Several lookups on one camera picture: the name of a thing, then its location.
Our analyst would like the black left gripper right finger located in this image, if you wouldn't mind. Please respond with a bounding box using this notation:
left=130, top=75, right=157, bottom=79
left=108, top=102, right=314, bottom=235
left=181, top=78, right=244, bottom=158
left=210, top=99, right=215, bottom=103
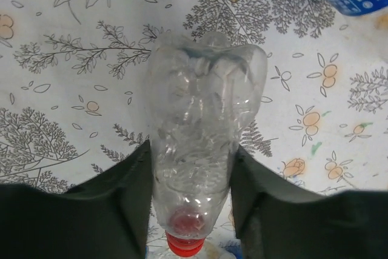
left=230, top=149, right=387, bottom=258

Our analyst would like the floral table mat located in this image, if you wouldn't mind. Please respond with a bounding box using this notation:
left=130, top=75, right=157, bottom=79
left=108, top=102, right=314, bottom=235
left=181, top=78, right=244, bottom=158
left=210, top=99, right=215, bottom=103
left=0, top=0, right=388, bottom=259

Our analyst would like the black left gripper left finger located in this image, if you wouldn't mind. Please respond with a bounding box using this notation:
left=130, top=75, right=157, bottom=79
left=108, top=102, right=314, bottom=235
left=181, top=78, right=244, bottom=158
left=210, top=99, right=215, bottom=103
left=1, top=141, right=153, bottom=258

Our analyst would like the clear bottle red cap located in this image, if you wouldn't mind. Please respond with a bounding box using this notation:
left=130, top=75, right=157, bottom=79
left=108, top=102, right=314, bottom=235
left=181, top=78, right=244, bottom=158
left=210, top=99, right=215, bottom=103
left=144, top=32, right=267, bottom=254

